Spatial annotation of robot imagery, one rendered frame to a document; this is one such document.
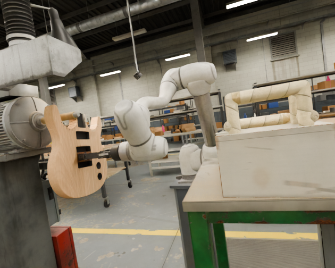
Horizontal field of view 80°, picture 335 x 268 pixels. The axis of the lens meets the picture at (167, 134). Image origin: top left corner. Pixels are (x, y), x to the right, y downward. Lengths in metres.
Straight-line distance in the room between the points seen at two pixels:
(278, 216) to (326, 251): 0.65
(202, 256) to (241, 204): 0.20
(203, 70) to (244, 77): 10.79
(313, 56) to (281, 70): 1.49
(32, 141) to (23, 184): 0.26
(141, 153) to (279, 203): 0.50
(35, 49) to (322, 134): 0.93
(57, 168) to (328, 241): 1.20
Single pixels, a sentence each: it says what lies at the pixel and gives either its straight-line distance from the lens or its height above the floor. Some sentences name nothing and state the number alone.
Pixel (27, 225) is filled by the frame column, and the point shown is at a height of 0.75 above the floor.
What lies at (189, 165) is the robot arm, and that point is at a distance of 1.48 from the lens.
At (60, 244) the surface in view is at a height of 0.56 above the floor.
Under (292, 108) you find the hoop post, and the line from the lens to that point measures 0.66.
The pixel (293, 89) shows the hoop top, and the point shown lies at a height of 1.19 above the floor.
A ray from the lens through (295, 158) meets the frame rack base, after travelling 0.58.
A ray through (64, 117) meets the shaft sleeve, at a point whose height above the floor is 1.25.
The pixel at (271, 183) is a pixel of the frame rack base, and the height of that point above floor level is 0.97.
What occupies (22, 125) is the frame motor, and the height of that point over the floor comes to 1.24.
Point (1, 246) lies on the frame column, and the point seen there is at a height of 0.69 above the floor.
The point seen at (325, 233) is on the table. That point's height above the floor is 0.58.
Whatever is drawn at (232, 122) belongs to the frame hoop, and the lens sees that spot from 0.56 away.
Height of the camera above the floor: 1.15
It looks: 3 degrees down
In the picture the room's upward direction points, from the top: 8 degrees counter-clockwise
